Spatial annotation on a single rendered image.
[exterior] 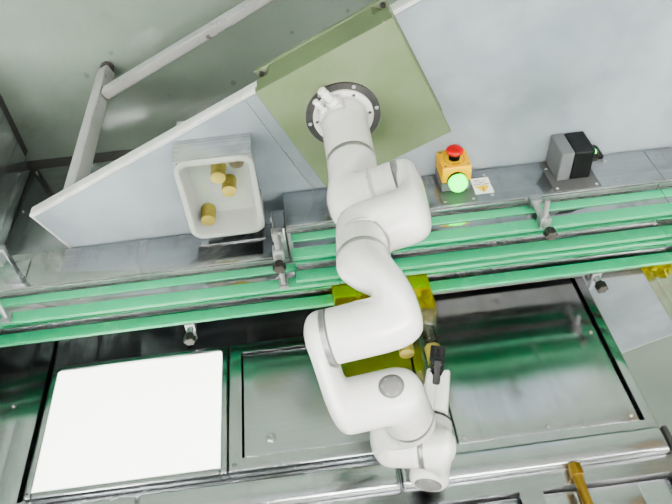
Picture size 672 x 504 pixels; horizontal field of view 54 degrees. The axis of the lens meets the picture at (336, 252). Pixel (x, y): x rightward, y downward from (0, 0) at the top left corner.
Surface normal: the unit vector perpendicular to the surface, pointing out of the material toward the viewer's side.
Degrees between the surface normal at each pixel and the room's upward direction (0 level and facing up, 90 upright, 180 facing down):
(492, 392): 91
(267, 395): 90
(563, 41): 0
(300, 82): 2
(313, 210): 90
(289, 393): 90
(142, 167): 0
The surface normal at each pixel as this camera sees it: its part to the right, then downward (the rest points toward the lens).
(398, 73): 0.10, 0.72
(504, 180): -0.07, -0.71
